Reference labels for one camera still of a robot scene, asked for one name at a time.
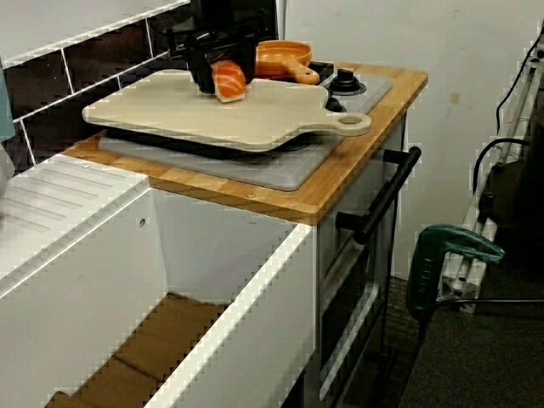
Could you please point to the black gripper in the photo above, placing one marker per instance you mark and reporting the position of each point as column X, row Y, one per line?
column 212, row 25

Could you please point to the salmon sushi toy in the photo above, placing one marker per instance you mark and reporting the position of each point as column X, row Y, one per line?
column 229, row 83

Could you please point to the orange toy frying pan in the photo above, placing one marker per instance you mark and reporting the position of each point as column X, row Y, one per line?
column 285, row 55

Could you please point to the black burner grate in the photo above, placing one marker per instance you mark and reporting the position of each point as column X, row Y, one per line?
column 170, row 142
column 323, row 68

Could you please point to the grey toy stove top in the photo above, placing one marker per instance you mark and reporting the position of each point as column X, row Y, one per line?
column 276, row 170

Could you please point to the black stove knob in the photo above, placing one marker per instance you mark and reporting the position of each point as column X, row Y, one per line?
column 346, row 83
column 336, row 104

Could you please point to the teal plastic box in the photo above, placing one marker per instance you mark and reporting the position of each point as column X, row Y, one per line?
column 6, row 106

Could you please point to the white toy sink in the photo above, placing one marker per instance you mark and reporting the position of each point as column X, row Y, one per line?
column 106, row 263

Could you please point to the white toy oven door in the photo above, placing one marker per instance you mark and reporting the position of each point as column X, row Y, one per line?
column 340, row 272

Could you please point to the brown cardboard sheet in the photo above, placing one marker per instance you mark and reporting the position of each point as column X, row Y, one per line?
column 170, row 331

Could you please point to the green power drill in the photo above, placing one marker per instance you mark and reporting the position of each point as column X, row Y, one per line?
column 425, row 276

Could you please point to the white metal stand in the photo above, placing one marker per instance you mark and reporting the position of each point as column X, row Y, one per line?
column 474, row 259

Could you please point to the black equipment block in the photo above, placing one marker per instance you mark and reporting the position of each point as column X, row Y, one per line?
column 523, row 204

